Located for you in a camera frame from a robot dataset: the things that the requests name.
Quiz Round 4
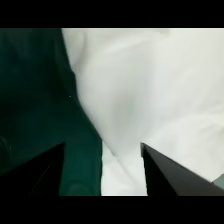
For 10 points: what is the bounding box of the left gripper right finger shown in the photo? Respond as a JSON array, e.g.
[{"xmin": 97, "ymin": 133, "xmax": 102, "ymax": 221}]
[{"xmin": 140, "ymin": 142, "xmax": 224, "ymax": 197}]

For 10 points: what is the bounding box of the white garment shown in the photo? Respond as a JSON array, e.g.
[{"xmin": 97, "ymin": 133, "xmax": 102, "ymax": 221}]
[{"xmin": 61, "ymin": 28, "xmax": 224, "ymax": 197}]

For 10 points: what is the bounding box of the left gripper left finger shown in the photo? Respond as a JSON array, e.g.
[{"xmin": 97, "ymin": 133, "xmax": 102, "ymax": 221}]
[{"xmin": 0, "ymin": 141, "xmax": 67, "ymax": 197}]

